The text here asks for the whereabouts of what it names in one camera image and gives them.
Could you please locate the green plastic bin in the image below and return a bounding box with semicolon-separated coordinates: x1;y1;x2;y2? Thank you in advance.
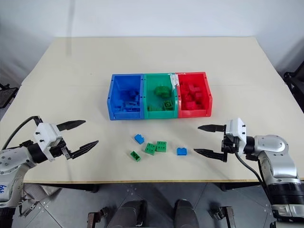
142;73;179;120

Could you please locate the grey strap with buckle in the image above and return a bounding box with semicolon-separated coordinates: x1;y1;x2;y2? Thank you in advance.
19;199;41;217

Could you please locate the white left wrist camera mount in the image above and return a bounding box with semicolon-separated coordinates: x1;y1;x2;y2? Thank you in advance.
33;122;63;162

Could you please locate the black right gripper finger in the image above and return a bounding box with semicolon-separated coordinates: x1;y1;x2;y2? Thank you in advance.
197;124;226;133
193;148;228;162

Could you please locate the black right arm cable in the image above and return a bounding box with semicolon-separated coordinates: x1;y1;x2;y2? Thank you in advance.
235;152;273;190

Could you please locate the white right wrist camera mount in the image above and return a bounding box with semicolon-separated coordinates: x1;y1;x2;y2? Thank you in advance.
224;117;248;153

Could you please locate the table leg caster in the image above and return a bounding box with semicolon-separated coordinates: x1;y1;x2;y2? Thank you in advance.
86;206;110;228
208;205;236;228

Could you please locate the black table frame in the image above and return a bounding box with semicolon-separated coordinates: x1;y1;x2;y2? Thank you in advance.
23;181;262;193

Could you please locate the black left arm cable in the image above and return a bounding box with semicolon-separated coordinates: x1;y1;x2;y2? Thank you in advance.
0;115;44;151

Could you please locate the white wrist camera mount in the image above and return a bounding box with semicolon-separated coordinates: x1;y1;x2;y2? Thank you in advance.
33;122;63;162
224;117;248;153

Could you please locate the dark rounded shape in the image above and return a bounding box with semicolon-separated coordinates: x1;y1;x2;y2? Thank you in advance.
115;199;147;228
174;199;200;228

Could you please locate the long blue toy brick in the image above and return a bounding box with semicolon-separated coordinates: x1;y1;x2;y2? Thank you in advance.
122;100;140;108

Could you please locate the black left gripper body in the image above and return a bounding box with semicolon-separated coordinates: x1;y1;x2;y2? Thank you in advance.
48;138;72;162

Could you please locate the blue plastic bin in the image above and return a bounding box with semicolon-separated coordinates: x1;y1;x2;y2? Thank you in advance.
106;73;145;121

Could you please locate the black mesh chair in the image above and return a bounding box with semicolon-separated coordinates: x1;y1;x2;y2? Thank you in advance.
0;83;19;110

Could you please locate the black metal stand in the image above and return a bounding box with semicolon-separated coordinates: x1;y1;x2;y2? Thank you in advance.
283;60;304;106

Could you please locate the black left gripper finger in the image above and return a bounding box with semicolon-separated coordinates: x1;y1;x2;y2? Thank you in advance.
68;140;99;160
57;120;86;132

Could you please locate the dark green brick cluster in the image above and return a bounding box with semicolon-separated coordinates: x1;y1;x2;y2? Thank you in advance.
154;85;172;98

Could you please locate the white tape strip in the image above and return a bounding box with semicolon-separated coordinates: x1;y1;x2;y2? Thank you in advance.
168;73;180;90

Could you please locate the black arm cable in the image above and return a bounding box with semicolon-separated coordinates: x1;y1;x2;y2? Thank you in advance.
0;115;44;151
235;152;273;190

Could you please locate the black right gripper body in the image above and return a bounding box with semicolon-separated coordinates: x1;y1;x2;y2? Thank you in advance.
220;132;240;162

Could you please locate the red plastic bin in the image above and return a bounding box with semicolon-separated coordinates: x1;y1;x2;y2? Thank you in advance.
174;71;213;119

